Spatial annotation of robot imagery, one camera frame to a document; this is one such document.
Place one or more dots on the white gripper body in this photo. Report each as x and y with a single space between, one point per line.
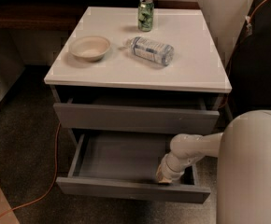
167 171

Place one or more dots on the clear plastic water bottle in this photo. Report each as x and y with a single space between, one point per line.
151 50

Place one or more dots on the beige paper bowl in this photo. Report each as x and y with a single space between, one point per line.
90 48

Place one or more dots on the grey top drawer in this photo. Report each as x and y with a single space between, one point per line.
139 119

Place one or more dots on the green soda can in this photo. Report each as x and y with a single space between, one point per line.
145 15

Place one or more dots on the grey drawer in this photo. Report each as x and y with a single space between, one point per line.
124 165
139 119

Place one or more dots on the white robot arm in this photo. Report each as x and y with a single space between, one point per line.
243 151

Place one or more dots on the dark wooden desk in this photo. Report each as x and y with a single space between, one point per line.
50 15

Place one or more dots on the white top drawer cabinet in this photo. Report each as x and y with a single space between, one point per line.
195 79

